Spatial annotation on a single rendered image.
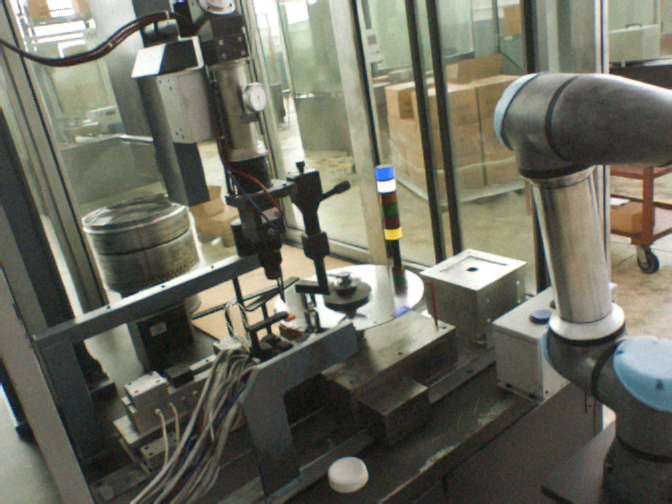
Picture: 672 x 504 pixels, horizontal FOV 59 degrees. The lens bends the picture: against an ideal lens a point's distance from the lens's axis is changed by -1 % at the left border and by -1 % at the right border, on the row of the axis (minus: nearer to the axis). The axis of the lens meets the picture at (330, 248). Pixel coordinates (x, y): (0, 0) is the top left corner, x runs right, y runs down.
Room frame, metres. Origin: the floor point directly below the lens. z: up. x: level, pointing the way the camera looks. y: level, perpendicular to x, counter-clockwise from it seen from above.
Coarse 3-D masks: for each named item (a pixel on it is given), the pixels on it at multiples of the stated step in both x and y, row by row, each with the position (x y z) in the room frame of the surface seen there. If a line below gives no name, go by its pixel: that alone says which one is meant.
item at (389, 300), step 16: (336, 272) 1.33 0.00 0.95; (368, 272) 1.30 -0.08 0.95; (384, 272) 1.28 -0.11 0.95; (400, 272) 1.26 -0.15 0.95; (288, 288) 1.29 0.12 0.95; (384, 288) 1.19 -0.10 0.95; (400, 288) 1.18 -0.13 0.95; (416, 288) 1.16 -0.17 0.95; (288, 304) 1.20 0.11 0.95; (320, 304) 1.17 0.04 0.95; (368, 304) 1.13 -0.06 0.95; (384, 304) 1.11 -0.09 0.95; (400, 304) 1.10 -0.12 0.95; (304, 320) 1.11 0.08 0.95; (320, 320) 1.09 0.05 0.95; (336, 320) 1.08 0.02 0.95; (352, 320) 1.07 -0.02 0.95; (368, 320) 1.06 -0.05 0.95; (384, 320) 1.04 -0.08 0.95
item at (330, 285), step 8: (320, 264) 1.12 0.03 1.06; (320, 272) 1.12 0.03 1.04; (304, 280) 1.16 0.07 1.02; (312, 280) 1.15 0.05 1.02; (320, 280) 1.12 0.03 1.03; (296, 288) 1.15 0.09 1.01; (304, 288) 1.14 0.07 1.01; (312, 288) 1.13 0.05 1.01; (320, 288) 1.12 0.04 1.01; (328, 288) 1.11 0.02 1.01; (304, 296) 1.14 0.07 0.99; (312, 296) 1.15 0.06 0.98; (304, 304) 1.14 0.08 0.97
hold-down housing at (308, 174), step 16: (304, 160) 1.13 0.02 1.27; (288, 176) 1.12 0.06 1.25; (304, 176) 1.10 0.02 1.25; (320, 176) 1.12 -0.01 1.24; (304, 192) 1.10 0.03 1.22; (320, 192) 1.12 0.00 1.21; (304, 208) 1.11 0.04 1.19; (304, 224) 1.12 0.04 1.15; (304, 240) 1.12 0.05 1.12; (320, 240) 1.11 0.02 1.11; (320, 256) 1.11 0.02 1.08
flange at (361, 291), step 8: (336, 288) 1.18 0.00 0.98; (344, 288) 1.17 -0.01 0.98; (352, 288) 1.17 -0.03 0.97; (360, 288) 1.19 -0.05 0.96; (368, 288) 1.19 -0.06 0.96; (328, 296) 1.18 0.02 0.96; (336, 296) 1.17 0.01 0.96; (344, 296) 1.16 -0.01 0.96; (352, 296) 1.16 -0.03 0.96; (360, 296) 1.15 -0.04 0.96; (368, 296) 1.15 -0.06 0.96; (328, 304) 1.16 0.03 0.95; (336, 304) 1.14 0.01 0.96; (344, 304) 1.14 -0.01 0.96; (352, 304) 1.13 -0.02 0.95
